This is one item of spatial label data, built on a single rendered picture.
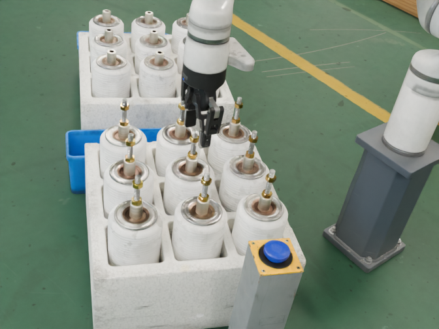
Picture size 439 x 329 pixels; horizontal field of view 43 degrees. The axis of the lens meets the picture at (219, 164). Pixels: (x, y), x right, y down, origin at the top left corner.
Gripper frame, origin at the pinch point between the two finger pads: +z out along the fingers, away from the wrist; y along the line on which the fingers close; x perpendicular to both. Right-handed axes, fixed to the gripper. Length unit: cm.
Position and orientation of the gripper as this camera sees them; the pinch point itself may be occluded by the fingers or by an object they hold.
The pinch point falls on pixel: (197, 130)
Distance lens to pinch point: 103.8
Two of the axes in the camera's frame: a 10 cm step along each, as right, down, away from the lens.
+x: 9.1, -1.7, 3.9
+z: -1.2, 7.8, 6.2
